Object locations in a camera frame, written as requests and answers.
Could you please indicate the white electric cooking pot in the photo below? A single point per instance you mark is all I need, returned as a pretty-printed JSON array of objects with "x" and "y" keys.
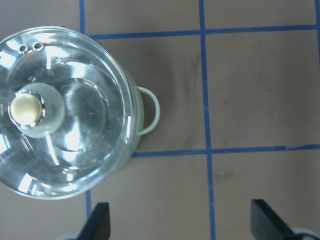
[{"x": 130, "y": 122}]

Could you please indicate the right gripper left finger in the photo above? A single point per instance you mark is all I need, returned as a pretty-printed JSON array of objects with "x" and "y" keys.
[{"x": 98, "y": 226}]

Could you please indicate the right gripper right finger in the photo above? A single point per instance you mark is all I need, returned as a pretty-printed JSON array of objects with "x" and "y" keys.
[{"x": 265, "y": 224}]

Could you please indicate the glass pot lid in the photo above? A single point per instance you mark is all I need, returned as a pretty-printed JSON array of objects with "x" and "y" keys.
[{"x": 65, "y": 111}]

